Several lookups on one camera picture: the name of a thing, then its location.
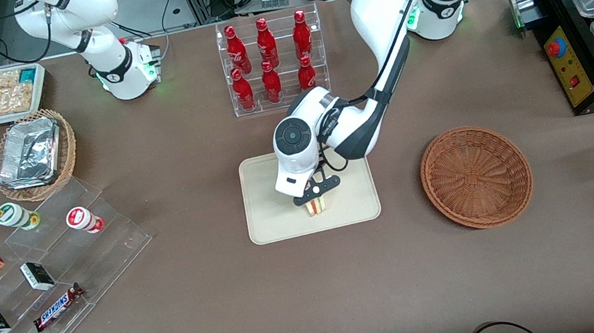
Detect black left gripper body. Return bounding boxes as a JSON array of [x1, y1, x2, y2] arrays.
[[305, 174, 343, 197]]

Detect triangular sandwich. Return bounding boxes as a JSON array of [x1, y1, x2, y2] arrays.
[[306, 197, 328, 217]]

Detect beige plastic tray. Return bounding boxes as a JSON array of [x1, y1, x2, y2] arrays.
[[236, 132, 384, 247]]

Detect oval light wicker basket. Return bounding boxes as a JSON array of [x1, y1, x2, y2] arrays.
[[0, 105, 85, 208]]

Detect round brown wicker basket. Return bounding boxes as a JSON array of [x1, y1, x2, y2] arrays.
[[414, 117, 540, 238]]

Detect green lid white cup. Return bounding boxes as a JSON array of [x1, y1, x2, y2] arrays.
[[0, 198, 42, 235]]

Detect aluminium foil containers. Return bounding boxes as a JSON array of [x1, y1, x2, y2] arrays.
[[0, 114, 69, 193]]

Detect clear bag of crackers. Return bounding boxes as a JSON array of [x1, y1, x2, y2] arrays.
[[0, 69, 22, 90], [0, 82, 39, 117]]

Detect clear acrylic bottle rack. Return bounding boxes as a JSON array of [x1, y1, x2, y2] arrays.
[[213, 2, 334, 119]]

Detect red cola bottle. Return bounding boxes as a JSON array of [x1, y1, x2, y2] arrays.
[[253, 16, 281, 70], [289, 8, 315, 60], [295, 54, 318, 93], [259, 59, 284, 105], [230, 66, 257, 112], [223, 23, 253, 76]]

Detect red lid white cup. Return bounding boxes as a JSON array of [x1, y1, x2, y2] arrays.
[[64, 203, 106, 238]]

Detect Snickers chocolate bar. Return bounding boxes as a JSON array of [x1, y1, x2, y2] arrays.
[[28, 282, 90, 333]]

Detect clear acrylic stepped display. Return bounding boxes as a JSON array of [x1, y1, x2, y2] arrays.
[[0, 166, 168, 333]]

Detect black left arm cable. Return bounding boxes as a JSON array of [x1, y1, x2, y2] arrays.
[[294, 0, 489, 176]]

